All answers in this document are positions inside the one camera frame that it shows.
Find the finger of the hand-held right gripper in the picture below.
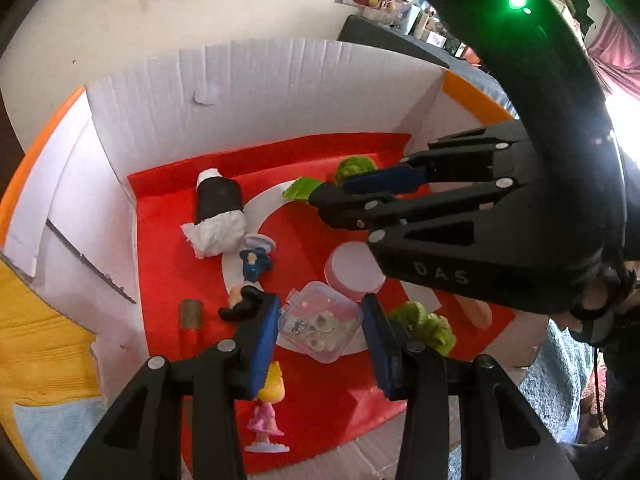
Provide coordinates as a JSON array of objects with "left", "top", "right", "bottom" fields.
[
  {"left": 345, "top": 122, "right": 531, "bottom": 196},
  {"left": 308, "top": 177, "right": 516, "bottom": 231}
]

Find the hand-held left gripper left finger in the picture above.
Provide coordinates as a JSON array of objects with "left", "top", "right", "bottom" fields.
[{"left": 62, "top": 294, "right": 281, "bottom": 480}]

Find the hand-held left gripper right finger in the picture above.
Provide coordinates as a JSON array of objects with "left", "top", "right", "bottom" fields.
[{"left": 361, "top": 294, "right": 576, "bottom": 480}]

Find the green and black snack packet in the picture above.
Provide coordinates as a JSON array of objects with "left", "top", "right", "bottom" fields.
[{"left": 281, "top": 176, "right": 326, "bottom": 203}]

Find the white round jar lid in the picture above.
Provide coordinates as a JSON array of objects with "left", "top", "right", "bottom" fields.
[{"left": 325, "top": 241, "right": 387, "bottom": 303}]

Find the blonde doll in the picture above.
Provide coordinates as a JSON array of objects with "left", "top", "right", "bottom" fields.
[{"left": 245, "top": 360, "right": 292, "bottom": 455}]

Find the clear plastic container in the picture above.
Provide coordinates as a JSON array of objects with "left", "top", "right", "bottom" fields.
[{"left": 276, "top": 281, "right": 363, "bottom": 365}]

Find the red cylinder with bark end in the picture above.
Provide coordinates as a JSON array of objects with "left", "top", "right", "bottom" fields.
[{"left": 180, "top": 299, "right": 205, "bottom": 361}]

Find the black-haired figurine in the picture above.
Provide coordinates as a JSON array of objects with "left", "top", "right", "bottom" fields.
[{"left": 218, "top": 235, "right": 277, "bottom": 325}]

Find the orange cardboard box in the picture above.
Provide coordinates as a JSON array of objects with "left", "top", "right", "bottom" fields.
[{"left": 0, "top": 37, "right": 551, "bottom": 480}]

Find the side table with dark cloth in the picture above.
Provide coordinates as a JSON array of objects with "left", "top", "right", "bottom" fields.
[{"left": 337, "top": 14, "right": 501, "bottom": 91}]

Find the light blue fleece blanket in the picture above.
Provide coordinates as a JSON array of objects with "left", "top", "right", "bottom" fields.
[{"left": 10, "top": 320, "right": 601, "bottom": 480}]

